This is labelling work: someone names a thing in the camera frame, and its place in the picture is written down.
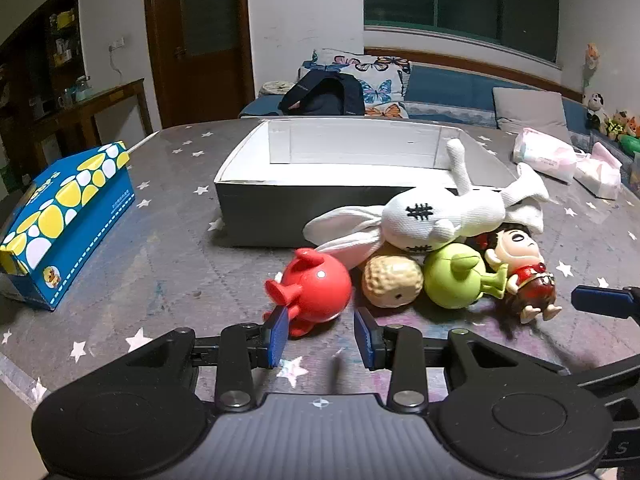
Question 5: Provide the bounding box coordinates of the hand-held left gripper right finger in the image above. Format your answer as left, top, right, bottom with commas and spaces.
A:
353, 306, 572, 414

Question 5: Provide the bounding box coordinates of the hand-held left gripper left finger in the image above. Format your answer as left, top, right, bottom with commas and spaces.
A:
99, 305, 292, 412

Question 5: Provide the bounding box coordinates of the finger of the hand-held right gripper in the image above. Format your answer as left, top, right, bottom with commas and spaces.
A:
571, 284, 640, 319

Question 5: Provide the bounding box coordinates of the red pig toy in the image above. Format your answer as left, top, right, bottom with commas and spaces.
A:
264, 247, 353, 339

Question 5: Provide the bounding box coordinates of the tan peanut toy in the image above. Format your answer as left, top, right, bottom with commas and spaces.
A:
361, 254, 425, 309

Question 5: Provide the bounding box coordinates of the boy figurine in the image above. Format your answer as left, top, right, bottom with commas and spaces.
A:
481, 227, 563, 325

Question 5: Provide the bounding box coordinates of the green round toy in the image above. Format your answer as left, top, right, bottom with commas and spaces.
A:
422, 242, 511, 310

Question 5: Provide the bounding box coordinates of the white plush rabbit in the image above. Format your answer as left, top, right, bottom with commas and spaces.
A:
302, 137, 551, 271

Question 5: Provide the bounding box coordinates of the white cardboard box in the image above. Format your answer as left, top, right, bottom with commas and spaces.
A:
214, 117, 521, 249

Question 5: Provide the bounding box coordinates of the small pink tissue pack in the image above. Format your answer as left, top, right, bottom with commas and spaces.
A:
574, 142, 624, 201

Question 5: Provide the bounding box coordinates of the grey star tablecloth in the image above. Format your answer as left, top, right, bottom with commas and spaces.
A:
0, 117, 640, 461

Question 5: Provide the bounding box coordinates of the large pink tissue pack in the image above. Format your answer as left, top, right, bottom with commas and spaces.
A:
512, 127, 583, 184

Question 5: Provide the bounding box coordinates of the yellow plush toy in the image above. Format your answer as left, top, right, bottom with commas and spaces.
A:
605, 110, 630, 137

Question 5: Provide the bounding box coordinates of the panda plush toy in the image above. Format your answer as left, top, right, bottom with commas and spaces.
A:
585, 92, 609, 129

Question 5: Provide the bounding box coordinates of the grey pillow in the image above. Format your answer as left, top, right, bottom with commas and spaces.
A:
492, 86, 571, 136

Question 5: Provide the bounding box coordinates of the blue spotted tissue box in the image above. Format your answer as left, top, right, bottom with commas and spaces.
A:
0, 141, 137, 311

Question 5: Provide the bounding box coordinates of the dark navy backpack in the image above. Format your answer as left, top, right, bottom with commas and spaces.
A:
277, 70, 368, 117

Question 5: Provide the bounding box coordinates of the blue sofa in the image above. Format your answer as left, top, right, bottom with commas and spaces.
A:
239, 62, 640, 161

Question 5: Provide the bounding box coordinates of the butterfly print pillow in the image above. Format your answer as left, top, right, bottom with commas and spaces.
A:
299, 49, 413, 120

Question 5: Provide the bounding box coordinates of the wooden side table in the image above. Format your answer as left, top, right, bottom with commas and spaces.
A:
56, 78, 154, 162

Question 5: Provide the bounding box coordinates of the brown wooden door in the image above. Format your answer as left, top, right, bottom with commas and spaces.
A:
144, 0, 256, 129

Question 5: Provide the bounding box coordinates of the dark wooden shelf cabinet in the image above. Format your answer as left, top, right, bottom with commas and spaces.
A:
0, 0, 84, 196

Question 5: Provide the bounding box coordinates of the orange green wall doll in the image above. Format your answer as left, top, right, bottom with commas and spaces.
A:
584, 42, 602, 87

